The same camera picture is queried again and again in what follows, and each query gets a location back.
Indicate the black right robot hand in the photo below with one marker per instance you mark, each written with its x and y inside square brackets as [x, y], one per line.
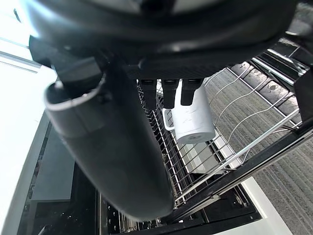
[117, 137]

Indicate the white ceramic cup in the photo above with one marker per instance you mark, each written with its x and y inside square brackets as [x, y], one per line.
[195, 122]

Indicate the white dishwasher front panel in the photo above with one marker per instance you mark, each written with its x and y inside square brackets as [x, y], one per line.
[269, 208]

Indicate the grey plastic panel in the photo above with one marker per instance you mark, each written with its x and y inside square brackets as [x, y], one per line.
[199, 157]

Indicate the white kitchen cabinet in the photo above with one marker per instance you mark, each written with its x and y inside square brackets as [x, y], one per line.
[14, 98]

